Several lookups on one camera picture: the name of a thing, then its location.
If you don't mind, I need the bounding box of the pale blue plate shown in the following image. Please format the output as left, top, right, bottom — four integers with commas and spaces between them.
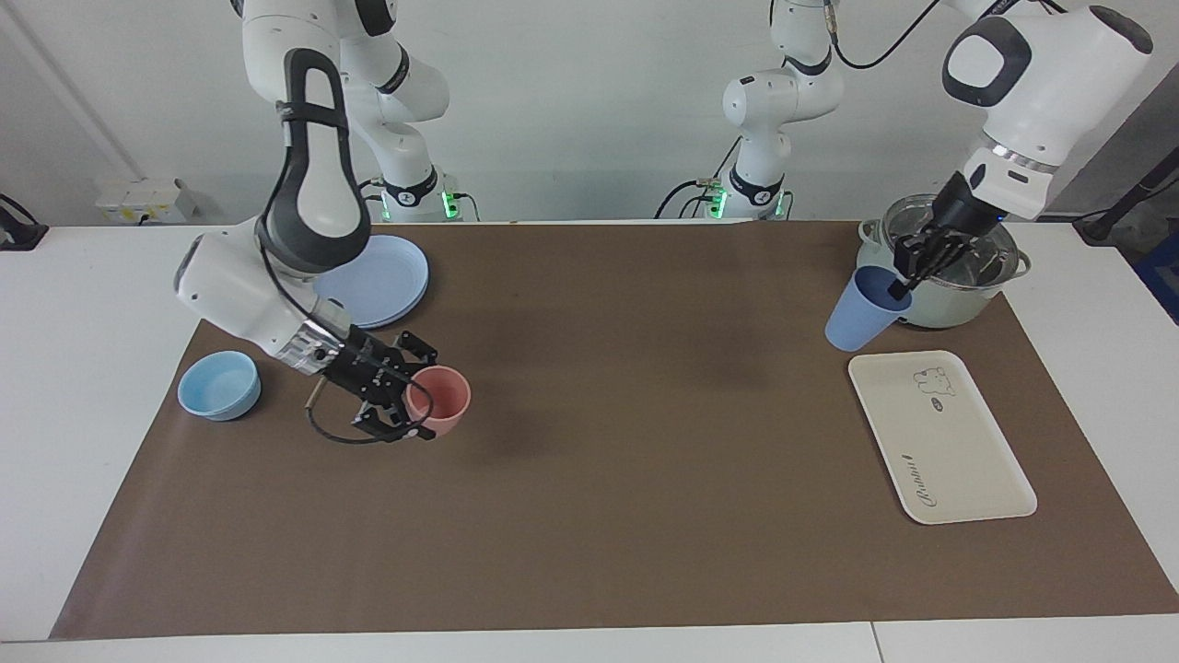
311, 235, 431, 331

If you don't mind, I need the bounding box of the pink plastic cup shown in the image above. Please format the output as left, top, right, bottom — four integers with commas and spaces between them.
405, 366, 472, 438

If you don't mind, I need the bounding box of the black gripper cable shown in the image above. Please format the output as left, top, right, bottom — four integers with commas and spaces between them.
824, 0, 1069, 71
258, 239, 436, 446

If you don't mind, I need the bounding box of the steel pot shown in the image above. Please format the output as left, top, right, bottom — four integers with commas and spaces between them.
857, 193, 1033, 330

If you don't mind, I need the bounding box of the black left base cable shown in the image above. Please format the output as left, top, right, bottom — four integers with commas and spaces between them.
654, 138, 742, 220

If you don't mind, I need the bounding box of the white power strip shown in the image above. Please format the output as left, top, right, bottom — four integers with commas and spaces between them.
97, 180, 199, 225

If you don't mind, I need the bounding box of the brown paper table mat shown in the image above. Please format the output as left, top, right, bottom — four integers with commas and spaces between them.
48, 219, 1179, 641

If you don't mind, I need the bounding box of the cream rectangular tray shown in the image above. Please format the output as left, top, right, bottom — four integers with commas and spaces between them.
847, 350, 1039, 526

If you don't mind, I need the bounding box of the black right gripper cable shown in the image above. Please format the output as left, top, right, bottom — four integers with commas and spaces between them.
258, 239, 436, 446

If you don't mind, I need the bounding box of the blue plastic cup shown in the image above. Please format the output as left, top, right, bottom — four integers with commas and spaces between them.
824, 265, 913, 353

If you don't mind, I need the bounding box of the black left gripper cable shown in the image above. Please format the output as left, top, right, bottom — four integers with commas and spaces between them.
824, 0, 1069, 71

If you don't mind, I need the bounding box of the light blue bowl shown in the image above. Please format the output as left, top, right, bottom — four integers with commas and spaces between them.
177, 351, 262, 422

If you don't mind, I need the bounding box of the black stand leg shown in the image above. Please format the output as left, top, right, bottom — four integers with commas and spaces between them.
1073, 147, 1179, 245

